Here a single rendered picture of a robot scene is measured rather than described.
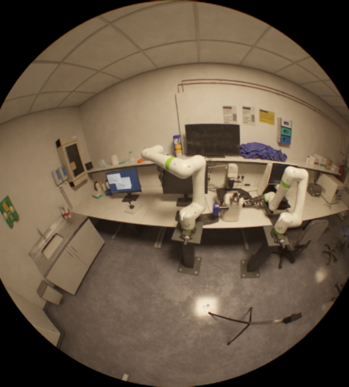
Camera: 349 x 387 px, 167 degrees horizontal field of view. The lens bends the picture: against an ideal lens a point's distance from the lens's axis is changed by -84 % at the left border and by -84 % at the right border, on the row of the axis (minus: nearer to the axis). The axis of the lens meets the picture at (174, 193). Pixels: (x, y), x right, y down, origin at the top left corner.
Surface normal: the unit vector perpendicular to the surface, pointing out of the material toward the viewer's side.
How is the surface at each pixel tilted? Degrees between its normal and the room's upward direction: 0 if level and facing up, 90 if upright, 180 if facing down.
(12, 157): 90
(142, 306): 0
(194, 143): 86
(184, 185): 86
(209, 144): 86
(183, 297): 0
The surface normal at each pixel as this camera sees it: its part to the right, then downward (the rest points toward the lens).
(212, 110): -0.18, 0.53
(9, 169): 0.98, 0.00
